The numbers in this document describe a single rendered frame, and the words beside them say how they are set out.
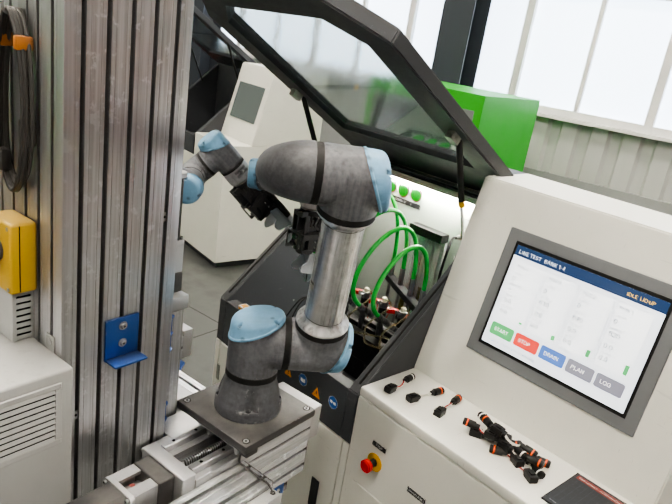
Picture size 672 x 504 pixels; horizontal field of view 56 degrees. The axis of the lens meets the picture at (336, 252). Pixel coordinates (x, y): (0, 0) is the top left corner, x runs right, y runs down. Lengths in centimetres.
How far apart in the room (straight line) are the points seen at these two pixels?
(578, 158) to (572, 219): 418
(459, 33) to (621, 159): 172
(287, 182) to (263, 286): 117
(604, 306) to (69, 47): 125
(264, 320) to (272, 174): 35
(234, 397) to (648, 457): 92
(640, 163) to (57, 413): 507
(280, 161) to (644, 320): 91
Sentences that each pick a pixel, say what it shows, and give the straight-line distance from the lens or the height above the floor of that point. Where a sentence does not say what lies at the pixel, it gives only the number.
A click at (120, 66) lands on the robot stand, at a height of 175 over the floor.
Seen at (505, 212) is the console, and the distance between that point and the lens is 176.
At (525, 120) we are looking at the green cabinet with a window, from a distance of 507.
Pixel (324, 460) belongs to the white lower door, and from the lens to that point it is 194.
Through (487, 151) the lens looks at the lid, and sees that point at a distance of 175.
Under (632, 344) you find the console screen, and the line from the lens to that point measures 160.
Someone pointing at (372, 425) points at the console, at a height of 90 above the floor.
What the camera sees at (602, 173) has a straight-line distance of 579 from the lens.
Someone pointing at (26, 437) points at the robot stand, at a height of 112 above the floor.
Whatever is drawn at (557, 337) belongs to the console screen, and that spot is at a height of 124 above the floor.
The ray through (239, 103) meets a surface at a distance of 511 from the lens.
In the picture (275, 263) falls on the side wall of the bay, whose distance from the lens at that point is 225.
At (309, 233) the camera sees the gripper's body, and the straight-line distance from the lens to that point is 167.
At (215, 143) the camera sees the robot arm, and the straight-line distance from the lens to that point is 172.
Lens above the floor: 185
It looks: 19 degrees down
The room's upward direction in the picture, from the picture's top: 9 degrees clockwise
